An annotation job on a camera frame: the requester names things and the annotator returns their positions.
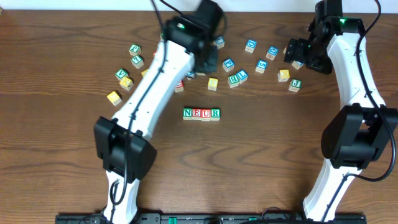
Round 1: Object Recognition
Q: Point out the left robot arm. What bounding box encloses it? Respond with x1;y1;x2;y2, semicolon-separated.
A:
94;0;224;223

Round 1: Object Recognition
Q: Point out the blue number 5 block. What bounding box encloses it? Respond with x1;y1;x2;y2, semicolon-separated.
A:
255;60;268;73

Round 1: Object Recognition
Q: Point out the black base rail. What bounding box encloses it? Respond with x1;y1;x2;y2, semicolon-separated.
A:
55;212;368;224

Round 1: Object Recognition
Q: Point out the yellow letter K block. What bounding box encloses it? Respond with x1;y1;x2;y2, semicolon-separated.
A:
119;76;134;91

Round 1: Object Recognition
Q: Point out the blue letter D block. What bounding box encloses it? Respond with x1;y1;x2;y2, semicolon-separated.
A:
245;39;257;53

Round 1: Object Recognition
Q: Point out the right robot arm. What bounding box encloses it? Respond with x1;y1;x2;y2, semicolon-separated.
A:
284;0;397;223

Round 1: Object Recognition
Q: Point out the green letter V block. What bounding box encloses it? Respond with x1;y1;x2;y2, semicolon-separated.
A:
115;68;129;81

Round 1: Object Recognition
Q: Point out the green letter R block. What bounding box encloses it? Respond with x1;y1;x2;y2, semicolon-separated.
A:
211;108;221;121

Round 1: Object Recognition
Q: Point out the yellow letter O block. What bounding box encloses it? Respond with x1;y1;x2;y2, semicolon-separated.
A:
141;69;149;77

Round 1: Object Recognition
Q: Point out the yellow letter G block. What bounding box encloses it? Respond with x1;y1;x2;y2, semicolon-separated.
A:
107;91;122;106

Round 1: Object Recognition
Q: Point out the yellow letter S block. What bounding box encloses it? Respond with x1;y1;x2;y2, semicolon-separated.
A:
208;77;219;91

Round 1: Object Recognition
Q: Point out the green letter B block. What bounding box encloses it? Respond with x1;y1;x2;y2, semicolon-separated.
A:
228;75;239;88

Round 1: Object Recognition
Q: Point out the red letter U block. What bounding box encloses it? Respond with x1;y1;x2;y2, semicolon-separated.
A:
174;80;184;93

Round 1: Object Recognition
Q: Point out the red letter E block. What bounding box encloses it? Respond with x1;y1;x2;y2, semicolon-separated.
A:
192;108;201;121

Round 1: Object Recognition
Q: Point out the green letter N block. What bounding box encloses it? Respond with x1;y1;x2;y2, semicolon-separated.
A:
183;108;193;120

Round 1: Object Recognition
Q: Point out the green letter J block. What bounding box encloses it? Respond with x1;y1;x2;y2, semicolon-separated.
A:
289;78;302;92

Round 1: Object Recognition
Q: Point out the blue letter T block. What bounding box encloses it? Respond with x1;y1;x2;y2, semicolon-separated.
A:
186;72;197;80

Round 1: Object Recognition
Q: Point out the blue letter P block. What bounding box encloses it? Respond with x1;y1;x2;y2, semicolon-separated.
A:
222;58;235;72

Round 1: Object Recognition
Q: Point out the blue number 2 block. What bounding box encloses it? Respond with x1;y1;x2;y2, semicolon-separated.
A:
292;61;304;70

